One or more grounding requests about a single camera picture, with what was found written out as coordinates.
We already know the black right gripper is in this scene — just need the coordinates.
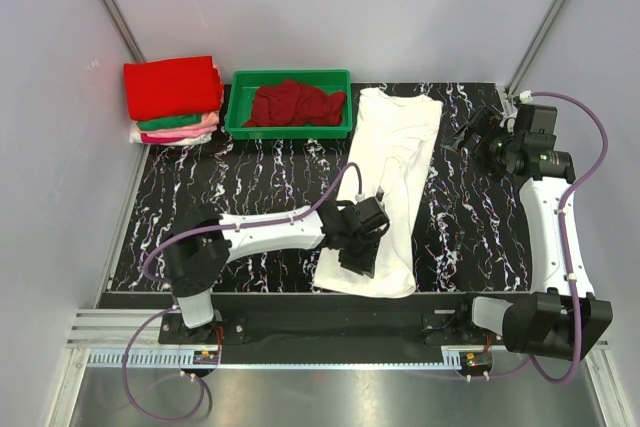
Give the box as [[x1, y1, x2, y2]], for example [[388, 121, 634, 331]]
[[440, 107, 521, 184]]

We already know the white printed t-shirt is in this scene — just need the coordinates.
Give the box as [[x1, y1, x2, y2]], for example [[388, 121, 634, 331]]
[[313, 87, 442, 298]]

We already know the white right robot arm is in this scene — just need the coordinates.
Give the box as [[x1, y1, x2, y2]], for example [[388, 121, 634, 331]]
[[445, 105, 613, 361]]

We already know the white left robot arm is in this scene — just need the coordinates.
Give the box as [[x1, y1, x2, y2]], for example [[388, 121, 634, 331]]
[[162, 197, 390, 343]]

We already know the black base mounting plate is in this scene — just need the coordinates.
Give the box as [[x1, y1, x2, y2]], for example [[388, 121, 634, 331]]
[[159, 293, 497, 360]]

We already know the dark red crumpled t-shirt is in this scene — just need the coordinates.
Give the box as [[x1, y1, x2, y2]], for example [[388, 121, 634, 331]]
[[243, 80, 347, 128]]

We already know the green plastic bin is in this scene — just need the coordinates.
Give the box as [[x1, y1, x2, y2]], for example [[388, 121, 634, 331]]
[[224, 69, 353, 140]]

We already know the green folded t-shirt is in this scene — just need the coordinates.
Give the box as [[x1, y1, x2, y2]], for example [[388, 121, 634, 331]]
[[136, 114, 202, 131]]

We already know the red folded t-shirt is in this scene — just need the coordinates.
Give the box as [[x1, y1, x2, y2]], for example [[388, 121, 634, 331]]
[[122, 56, 224, 121]]

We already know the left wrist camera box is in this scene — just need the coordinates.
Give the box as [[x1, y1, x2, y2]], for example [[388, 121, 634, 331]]
[[345, 197, 390, 236]]

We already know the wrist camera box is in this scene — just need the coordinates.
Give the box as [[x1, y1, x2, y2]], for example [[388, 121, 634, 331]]
[[345, 197, 390, 236], [514, 104, 558, 149]]

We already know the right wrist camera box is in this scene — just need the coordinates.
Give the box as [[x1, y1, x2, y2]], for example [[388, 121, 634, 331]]
[[514, 104, 558, 149]]

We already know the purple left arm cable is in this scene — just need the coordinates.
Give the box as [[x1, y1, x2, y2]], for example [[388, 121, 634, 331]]
[[122, 161, 365, 421]]

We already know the aluminium frame rail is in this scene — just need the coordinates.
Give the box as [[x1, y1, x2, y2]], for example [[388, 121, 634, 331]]
[[66, 309, 612, 348]]

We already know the white slotted cable duct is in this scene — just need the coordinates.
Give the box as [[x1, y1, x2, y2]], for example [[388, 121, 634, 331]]
[[87, 350, 463, 367]]

